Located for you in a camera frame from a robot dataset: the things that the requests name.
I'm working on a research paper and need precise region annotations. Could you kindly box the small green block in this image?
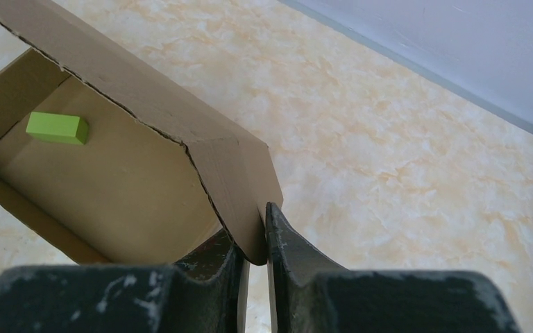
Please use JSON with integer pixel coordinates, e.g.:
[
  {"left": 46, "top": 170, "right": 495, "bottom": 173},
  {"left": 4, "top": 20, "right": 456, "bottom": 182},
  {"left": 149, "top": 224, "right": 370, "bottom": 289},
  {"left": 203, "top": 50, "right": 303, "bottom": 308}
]
[{"left": 26, "top": 112, "right": 89, "bottom": 145}]

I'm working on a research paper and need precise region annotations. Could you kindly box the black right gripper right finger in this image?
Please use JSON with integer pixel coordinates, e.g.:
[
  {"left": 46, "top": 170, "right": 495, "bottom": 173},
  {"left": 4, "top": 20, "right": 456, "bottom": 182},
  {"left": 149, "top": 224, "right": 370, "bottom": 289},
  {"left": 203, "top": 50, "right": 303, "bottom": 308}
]
[{"left": 265, "top": 203, "right": 520, "bottom": 332}]

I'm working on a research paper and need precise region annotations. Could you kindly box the brown cardboard box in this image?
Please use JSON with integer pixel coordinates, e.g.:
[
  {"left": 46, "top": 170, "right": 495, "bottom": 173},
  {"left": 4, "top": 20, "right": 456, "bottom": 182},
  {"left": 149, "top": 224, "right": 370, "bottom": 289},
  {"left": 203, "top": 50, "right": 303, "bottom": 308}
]
[{"left": 0, "top": 1, "right": 283, "bottom": 265}]

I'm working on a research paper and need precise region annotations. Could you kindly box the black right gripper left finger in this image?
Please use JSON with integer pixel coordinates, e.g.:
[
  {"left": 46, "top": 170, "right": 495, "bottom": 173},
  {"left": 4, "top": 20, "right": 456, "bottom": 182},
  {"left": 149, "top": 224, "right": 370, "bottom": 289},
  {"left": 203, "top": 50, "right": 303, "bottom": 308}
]
[{"left": 0, "top": 231, "right": 249, "bottom": 332}]

